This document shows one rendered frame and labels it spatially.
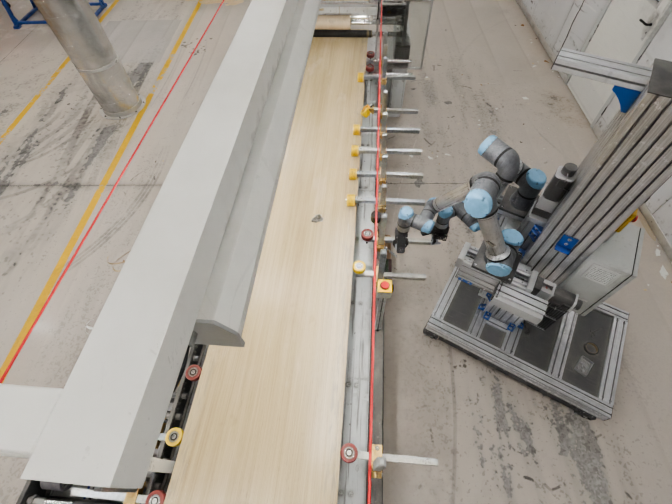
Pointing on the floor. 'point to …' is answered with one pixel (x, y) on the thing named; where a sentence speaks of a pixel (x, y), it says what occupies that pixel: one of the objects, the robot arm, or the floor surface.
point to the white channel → (152, 291)
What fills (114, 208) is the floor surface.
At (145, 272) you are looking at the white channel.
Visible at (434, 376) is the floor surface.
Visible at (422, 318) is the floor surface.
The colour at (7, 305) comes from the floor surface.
